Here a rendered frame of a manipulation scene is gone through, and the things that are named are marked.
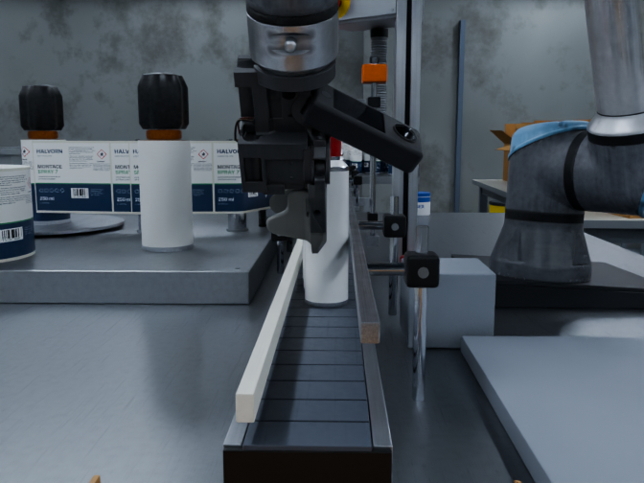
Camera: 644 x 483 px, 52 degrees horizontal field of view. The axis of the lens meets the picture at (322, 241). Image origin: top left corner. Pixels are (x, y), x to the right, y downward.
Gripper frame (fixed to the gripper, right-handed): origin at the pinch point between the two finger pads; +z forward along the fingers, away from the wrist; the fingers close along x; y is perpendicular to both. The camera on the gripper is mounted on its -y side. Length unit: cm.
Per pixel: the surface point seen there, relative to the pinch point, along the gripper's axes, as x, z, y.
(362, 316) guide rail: 24.1, -13.4, -3.3
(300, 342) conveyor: 10.7, 3.8, 1.9
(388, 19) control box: -67, 2, -11
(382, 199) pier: -400, 279, -38
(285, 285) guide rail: 0.9, 5.4, 4.1
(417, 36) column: -63, 3, -16
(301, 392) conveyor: 21.5, -2.4, 1.1
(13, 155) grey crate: -184, 103, 135
